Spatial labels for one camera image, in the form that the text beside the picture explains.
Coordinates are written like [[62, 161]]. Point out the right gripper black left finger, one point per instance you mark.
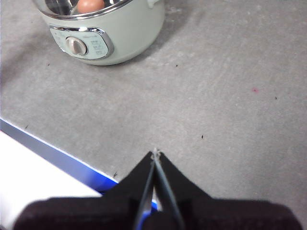
[[96, 213]]

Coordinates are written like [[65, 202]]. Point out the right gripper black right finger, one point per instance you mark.
[[216, 215]]

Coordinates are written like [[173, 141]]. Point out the brown egg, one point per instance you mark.
[[90, 6]]

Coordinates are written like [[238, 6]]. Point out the pale green electric pot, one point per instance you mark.
[[134, 36]]

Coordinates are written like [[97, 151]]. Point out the blue table edge strip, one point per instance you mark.
[[60, 155]]

